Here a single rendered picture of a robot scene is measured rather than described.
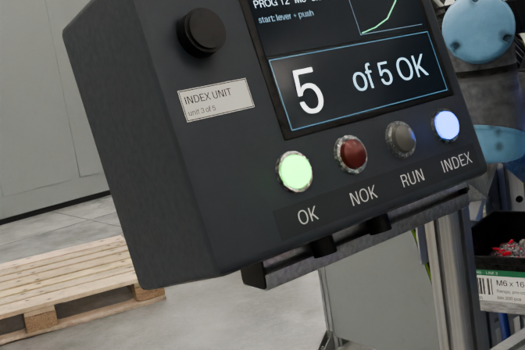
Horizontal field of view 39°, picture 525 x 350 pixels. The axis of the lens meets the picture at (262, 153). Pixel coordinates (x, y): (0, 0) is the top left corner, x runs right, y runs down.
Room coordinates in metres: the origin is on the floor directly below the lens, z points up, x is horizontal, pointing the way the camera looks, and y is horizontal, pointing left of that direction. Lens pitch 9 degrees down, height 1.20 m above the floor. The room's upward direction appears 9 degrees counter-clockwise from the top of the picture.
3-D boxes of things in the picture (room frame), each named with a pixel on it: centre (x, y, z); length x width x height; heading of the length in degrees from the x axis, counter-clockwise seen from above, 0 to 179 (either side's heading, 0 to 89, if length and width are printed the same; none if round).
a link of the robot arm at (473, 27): (0.85, -0.27, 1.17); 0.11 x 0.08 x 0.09; 164
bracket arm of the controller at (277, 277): (0.59, -0.07, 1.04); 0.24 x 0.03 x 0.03; 127
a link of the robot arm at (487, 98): (0.87, -0.28, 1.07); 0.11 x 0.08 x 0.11; 131
